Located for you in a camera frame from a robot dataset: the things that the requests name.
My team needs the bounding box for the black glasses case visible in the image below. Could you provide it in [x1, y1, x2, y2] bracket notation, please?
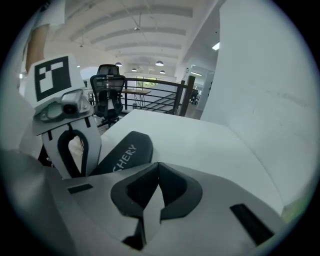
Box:
[89, 130, 154, 177]

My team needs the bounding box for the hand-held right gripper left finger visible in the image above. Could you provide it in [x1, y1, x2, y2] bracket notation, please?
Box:
[42, 161, 161, 256]

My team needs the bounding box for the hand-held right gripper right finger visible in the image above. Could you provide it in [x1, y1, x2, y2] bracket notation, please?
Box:
[149, 161, 288, 256]

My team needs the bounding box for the person's left forearm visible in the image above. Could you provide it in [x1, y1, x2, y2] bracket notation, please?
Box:
[24, 23, 50, 73]

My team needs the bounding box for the wooden desk with black legs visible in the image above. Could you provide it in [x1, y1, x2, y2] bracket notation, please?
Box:
[121, 88, 152, 111]

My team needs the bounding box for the black office chair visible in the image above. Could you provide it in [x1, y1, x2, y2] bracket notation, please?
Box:
[89, 64, 127, 128]

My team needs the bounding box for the black railing with wooden post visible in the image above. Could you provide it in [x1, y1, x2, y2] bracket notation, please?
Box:
[87, 75, 196, 118]

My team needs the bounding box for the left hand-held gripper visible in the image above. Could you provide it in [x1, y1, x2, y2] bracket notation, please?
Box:
[24, 52, 103, 180]

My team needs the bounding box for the large window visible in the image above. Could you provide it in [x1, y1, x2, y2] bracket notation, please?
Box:
[136, 76, 158, 88]

